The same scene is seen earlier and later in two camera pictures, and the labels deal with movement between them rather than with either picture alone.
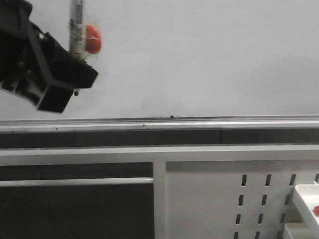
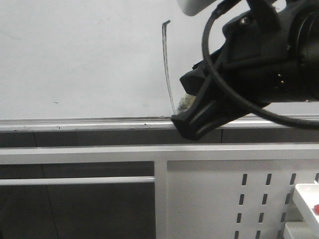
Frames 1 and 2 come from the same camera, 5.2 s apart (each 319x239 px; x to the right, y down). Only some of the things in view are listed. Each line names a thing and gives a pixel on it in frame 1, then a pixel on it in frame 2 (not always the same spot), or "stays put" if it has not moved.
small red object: [316, 210] stays put
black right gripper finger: [55, 98] → [215, 104]
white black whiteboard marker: [77, 33] → [186, 101]
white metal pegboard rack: [221, 192] stays put
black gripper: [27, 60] → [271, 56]
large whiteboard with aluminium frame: [184, 66] stays put
